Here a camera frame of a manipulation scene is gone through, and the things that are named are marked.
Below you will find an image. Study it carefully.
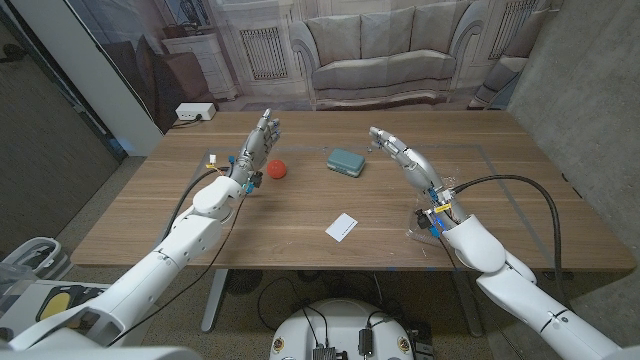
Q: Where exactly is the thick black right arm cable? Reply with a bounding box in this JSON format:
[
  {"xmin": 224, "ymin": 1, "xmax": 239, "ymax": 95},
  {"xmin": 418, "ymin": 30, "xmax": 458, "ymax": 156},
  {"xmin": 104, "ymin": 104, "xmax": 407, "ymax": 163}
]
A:
[{"xmin": 452, "ymin": 173, "xmax": 564, "ymax": 302}]

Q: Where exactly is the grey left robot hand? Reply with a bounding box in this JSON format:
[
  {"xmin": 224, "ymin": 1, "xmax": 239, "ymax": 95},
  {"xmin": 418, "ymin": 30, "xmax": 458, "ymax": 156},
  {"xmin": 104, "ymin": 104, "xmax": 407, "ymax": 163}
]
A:
[{"xmin": 227, "ymin": 108, "xmax": 282, "ymax": 188}]

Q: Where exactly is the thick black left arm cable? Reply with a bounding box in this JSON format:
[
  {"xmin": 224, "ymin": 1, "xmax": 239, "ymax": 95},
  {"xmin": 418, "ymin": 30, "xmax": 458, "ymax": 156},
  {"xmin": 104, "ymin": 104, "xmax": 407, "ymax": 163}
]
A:
[{"xmin": 159, "ymin": 167, "xmax": 231, "ymax": 242}]

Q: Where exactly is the white power strip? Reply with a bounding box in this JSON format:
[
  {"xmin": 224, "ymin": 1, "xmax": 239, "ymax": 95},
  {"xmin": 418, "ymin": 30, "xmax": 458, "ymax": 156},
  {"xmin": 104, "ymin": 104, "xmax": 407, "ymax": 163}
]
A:
[{"xmin": 174, "ymin": 101, "xmax": 217, "ymax": 122}]

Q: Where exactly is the white table leg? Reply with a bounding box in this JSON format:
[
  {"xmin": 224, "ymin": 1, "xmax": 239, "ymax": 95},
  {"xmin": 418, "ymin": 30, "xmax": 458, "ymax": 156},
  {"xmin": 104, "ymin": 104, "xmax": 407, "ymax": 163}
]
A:
[
  {"xmin": 200, "ymin": 268, "xmax": 230, "ymax": 334},
  {"xmin": 452, "ymin": 269, "xmax": 485, "ymax": 338}
]

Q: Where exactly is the printed living room backdrop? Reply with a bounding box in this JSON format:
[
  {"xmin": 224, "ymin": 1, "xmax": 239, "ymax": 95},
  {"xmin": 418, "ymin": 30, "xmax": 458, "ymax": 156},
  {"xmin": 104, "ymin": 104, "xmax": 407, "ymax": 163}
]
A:
[{"xmin": 64, "ymin": 0, "xmax": 564, "ymax": 135}]

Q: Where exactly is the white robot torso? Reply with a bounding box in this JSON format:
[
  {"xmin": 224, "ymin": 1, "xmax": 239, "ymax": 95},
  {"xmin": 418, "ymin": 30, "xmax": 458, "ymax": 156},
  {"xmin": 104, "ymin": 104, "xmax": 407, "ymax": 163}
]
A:
[{"xmin": 269, "ymin": 298, "xmax": 416, "ymax": 360}]

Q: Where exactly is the teal plastic case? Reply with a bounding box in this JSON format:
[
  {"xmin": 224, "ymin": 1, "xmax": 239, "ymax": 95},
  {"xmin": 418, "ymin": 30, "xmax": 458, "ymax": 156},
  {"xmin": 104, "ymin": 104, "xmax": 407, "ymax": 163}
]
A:
[{"xmin": 326, "ymin": 147, "xmax": 367, "ymax": 179}]

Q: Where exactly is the white card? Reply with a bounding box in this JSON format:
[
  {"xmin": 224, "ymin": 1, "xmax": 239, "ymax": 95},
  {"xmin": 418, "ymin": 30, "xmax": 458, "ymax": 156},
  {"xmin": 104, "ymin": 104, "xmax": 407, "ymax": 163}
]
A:
[{"xmin": 324, "ymin": 212, "xmax": 359, "ymax": 244}]

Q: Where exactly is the grey tape outline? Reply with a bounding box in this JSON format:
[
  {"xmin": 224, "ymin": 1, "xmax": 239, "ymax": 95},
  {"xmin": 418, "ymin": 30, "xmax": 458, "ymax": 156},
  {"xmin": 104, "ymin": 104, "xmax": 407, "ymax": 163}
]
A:
[{"xmin": 199, "ymin": 143, "xmax": 557, "ymax": 254}]

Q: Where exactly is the black floor cable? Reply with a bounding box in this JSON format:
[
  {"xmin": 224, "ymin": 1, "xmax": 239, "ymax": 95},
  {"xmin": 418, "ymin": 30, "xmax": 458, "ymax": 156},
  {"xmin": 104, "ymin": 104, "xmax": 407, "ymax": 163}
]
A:
[{"xmin": 256, "ymin": 275, "xmax": 307, "ymax": 332}]

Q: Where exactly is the white device with yellow patch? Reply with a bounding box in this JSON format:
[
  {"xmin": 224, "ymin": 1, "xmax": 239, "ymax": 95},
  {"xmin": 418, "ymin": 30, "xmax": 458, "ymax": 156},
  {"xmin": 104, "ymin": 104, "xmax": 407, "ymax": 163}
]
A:
[{"xmin": 0, "ymin": 278, "xmax": 112, "ymax": 342}]

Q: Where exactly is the red ball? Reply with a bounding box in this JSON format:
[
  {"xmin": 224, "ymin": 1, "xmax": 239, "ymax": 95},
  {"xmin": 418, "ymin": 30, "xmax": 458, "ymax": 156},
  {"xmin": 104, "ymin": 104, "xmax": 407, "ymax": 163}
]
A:
[{"xmin": 266, "ymin": 159, "xmax": 289, "ymax": 180}]

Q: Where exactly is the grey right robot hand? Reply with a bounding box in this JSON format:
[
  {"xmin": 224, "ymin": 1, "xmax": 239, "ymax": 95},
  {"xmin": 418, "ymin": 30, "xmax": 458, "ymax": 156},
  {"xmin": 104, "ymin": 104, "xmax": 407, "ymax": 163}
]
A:
[{"xmin": 368, "ymin": 125, "xmax": 447, "ymax": 197}]

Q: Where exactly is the thin black cable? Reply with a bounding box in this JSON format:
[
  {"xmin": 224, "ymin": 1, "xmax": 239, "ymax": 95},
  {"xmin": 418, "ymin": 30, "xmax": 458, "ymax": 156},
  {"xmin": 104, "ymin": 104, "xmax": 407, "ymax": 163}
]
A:
[{"xmin": 106, "ymin": 195, "xmax": 248, "ymax": 347}]

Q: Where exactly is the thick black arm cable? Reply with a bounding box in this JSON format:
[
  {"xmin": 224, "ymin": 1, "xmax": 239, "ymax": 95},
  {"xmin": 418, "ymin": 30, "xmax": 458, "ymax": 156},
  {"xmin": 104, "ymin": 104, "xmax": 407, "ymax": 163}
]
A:
[
  {"xmin": 452, "ymin": 173, "xmax": 564, "ymax": 302},
  {"xmin": 159, "ymin": 167, "xmax": 231, "ymax": 242}
]

